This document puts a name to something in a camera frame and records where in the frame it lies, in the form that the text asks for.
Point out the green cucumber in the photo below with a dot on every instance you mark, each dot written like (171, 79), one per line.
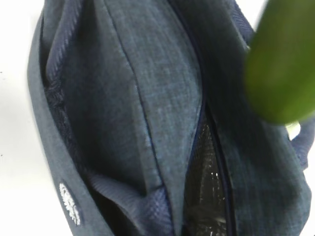
(279, 77)

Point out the dark blue lunch bag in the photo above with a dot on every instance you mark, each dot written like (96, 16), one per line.
(144, 124)

